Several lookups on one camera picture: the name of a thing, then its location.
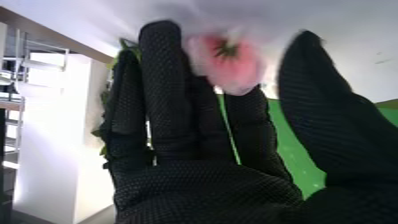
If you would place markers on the pink flower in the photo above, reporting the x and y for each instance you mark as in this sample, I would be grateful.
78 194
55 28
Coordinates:
231 66

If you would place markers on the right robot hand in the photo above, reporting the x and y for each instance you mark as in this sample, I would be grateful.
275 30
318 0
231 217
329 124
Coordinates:
201 186

